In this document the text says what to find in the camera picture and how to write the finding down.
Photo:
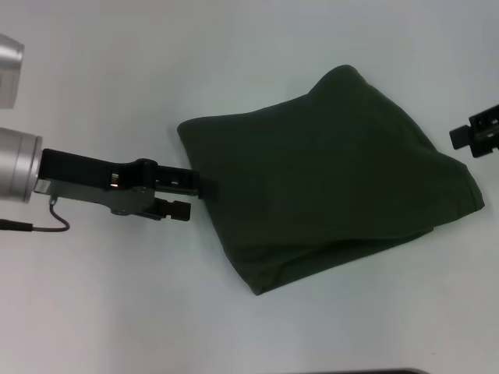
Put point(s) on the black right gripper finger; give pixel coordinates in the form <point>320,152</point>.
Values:
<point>477,130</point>

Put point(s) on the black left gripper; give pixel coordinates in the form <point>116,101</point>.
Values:
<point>85,179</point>

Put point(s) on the dark green FREE t-shirt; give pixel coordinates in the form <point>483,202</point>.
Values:
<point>312,187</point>

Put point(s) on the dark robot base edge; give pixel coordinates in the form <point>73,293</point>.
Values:
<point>397,371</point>

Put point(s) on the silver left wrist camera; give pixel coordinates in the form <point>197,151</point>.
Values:
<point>9,74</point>

